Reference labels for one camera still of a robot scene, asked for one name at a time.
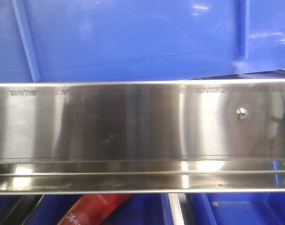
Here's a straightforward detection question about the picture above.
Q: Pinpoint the blue bin lower right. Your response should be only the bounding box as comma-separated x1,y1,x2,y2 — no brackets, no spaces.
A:
186,192,285,225

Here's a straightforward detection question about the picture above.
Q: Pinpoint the blue bin lower left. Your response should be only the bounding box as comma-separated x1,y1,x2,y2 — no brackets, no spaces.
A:
26,194,173,225

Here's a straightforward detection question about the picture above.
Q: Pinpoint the silver screw on rail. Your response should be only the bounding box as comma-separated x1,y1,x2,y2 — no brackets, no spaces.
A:
236,107,248,120

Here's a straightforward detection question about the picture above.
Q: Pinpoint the red snack package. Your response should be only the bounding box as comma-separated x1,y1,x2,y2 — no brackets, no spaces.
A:
58,194,131,225

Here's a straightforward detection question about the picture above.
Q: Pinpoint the white shelf divider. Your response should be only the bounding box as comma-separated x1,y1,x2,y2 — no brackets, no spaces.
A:
168,193,185,225

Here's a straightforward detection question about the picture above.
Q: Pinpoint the large blue plastic bin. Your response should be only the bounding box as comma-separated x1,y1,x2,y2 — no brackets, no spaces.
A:
0,0,285,83

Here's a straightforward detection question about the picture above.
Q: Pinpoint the stainless steel shelf rail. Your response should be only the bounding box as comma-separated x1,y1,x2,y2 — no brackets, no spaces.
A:
0,79,285,195

